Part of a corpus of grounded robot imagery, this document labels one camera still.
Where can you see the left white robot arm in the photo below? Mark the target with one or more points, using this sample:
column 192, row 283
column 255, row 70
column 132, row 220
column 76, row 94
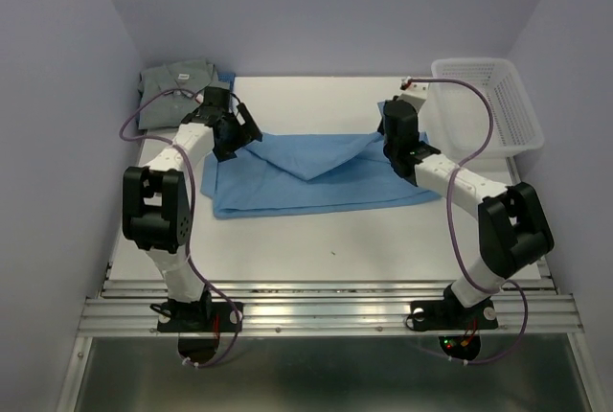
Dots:
column 158, row 198

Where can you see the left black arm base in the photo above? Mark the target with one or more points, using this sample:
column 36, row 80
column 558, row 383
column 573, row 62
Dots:
column 194, row 317

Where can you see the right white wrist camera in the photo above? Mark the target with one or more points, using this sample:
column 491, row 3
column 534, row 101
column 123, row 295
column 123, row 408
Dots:
column 413, row 92

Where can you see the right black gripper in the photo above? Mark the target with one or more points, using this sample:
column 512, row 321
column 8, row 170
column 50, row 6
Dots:
column 381, row 125

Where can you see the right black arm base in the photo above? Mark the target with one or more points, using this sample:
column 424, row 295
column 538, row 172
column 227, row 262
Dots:
column 447, row 315

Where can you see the white plastic basket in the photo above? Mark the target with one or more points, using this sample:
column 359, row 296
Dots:
column 465, row 121

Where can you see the folded blue plaid shirt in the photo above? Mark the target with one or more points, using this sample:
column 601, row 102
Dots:
column 227, row 79

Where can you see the light blue long sleeve shirt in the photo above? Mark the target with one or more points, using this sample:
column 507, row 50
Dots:
column 289, row 175

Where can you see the folded grey shirt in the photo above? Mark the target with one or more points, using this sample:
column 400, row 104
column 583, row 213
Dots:
column 171, row 87

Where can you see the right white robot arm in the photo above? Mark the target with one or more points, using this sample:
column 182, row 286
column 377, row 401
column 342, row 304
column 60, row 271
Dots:
column 513, row 231

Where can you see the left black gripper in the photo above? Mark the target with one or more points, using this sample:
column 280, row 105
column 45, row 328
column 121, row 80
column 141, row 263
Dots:
column 246, row 133

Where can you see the aluminium mounting rail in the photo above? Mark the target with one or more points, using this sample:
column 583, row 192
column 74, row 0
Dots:
column 329, row 308

